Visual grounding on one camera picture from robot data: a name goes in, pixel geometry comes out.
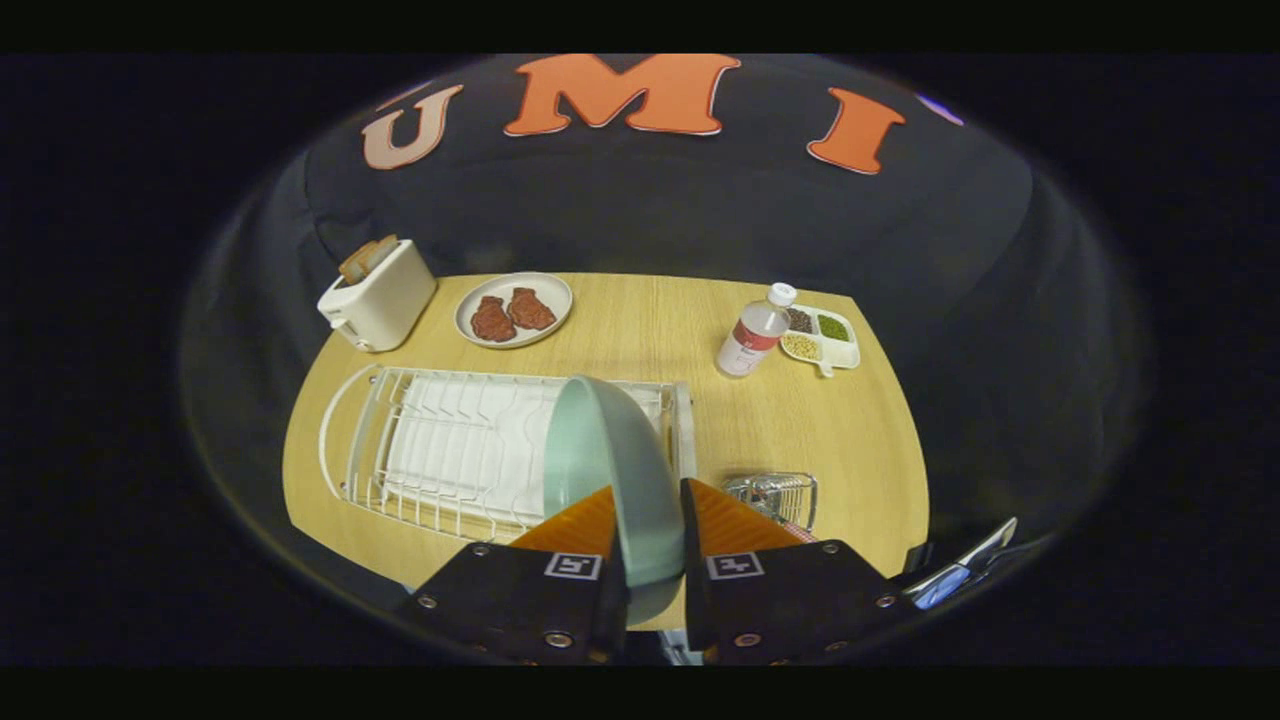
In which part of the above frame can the beige round plate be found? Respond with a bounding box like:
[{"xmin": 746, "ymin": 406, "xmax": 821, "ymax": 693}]
[{"xmin": 454, "ymin": 272, "xmax": 574, "ymax": 349}]

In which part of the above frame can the pale green plate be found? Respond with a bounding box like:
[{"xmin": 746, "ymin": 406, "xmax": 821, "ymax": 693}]
[{"xmin": 543, "ymin": 374, "xmax": 687, "ymax": 627}]

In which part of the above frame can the white wire dish rack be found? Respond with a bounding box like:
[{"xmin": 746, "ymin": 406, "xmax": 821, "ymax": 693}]
[{"xmin": 318, "ymin": 362, "xmax": 698, "ymax": 544}]

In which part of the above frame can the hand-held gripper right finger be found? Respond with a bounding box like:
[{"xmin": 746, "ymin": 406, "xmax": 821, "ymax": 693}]
[{"xmin": 680, "ymin": 478, "xmax": 906, "ymax": 666}]

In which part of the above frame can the clear plastic bottle red label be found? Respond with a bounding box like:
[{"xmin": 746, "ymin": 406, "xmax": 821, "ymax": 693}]
[{"xmin": 715, "ymin": 282, "xmax": 798, "ymax": 379}]

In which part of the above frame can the white divided tray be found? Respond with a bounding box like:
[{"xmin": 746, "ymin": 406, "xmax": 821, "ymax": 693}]
[{"xmin": 778, "ymin": 304, "xmax": 862, "ymax": 379}]

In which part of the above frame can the silver flat device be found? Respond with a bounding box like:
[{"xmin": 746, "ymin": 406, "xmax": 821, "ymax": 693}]
[{"xmin": 900, "ymin": 517, "xmax": 1019, "ymax": 611}]

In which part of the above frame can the metal wire basket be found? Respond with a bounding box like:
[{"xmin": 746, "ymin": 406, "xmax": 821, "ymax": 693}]
[{"xmin": 722, "ymin": 472, "xmax": 819, "ymax": 533}]

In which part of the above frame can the white toaster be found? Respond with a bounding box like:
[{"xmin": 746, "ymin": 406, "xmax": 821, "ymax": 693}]
[{"xmin": 317, "ymin": 238, "xmax": 438, "ymax": 353}]

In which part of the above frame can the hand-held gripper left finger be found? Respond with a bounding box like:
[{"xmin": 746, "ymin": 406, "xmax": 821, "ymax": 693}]
[{"xmin": 405, "ymin": 486, "xmax": 631, "ymax": 666}]

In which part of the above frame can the brown meat piece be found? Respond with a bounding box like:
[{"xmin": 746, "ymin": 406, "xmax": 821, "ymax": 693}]
[
  {"xmin": 470, "ymin": 296, "xmax": 517, "ymax": 343},
  {"xmin": 507, "ymin": 287, "xmax": 557, "ymax": 332}
]

